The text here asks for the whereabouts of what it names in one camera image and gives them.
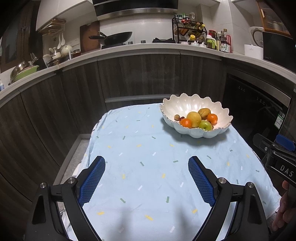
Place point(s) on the black microwave oven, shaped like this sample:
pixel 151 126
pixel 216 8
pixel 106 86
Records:
pixel 279 49

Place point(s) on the light blue patterned tablecloth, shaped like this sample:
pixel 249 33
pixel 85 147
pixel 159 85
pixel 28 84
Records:
pixel 146 191

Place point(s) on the yellow cap jar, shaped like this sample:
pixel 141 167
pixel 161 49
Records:
pixel 192 38

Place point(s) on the white teapot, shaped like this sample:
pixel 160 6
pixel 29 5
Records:
pixel 66 50

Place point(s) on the white electric kettle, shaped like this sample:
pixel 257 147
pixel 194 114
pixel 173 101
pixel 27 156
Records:
pixel 256 36

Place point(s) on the built-in black dishwasher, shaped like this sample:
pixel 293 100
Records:
pixel 253 109

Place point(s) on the large yellow citrus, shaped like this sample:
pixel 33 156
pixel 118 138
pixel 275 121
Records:
pixel 195 118

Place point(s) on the white scalloped ceramic bowl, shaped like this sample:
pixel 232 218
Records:
pixel 184 104

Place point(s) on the green oil jug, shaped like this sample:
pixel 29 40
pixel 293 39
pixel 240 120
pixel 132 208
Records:
pixel 211 42

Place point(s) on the green apple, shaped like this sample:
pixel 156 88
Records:
pixel 205 125

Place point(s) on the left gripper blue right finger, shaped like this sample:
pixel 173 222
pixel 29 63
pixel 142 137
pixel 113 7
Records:
pixel 217 192

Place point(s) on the brown longan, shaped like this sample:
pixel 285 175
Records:
pixel 176 117

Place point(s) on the person right hand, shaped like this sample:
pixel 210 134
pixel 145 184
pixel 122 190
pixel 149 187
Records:
pixel 284 214

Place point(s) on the black spice rack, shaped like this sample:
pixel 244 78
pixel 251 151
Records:
pixel 183 27

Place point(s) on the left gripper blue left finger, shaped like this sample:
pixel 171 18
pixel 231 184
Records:
pixel 78 191

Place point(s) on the black wok pan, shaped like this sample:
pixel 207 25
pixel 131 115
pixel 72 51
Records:
pixel 111 39

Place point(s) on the orange mandarin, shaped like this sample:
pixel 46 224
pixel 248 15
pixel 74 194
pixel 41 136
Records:
pixel 185 122
pixel 212 119

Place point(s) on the green bowl with dishes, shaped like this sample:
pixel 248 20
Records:
pixel 22 70

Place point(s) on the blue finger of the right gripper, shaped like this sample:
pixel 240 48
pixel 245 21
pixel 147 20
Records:
pixel 285 142

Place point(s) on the steel range hood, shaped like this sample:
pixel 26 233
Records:
pixel 115 9

